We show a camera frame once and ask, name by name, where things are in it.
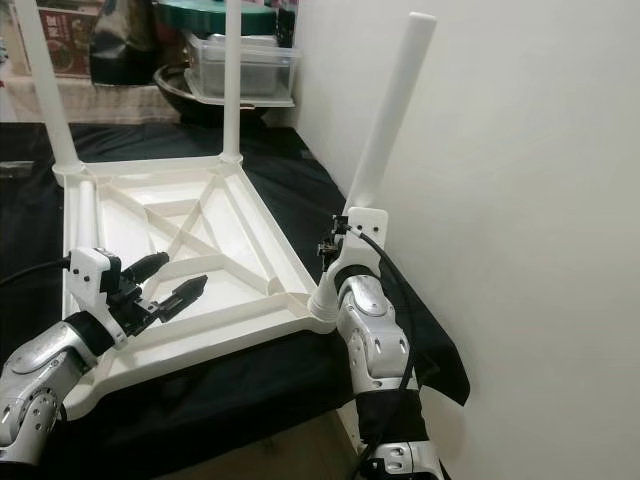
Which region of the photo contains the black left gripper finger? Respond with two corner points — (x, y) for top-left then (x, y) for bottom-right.
(159, 276), (209, 321)
(124, 253), (169, 283)

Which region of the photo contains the white plastic children table top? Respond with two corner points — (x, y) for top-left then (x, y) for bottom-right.
(53, 155), (336, 421)

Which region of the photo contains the black round wok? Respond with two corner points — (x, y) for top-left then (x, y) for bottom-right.
(153, 65), (291, 123)

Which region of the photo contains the clear plastic storage container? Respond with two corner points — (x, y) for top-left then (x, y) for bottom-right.
(182, 33), (301, 101)

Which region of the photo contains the black plastic bag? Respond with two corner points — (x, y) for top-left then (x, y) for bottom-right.
(90, 0), (161, 86)

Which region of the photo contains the red printed carton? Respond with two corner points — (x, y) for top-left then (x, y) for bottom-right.
(15, 5), (101, 81)

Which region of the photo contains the green round pot lid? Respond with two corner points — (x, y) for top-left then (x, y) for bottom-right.
(157, 0), (279, 36)

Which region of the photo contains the clear bin with orange lid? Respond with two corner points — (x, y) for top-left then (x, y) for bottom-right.
(0, 0), (106, 86)

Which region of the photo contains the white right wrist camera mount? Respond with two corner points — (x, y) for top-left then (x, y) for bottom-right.
(325, 207), (389, 291)

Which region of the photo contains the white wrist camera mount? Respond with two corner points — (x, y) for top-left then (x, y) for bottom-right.
(325, 207), (389, 291)
(68, 247), (126, 331)

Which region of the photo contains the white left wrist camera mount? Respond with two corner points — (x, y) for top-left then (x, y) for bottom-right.
(68, 247), (126, 331)

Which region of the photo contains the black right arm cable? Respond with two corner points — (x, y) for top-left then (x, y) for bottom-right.
(345, 222), (421, 480)

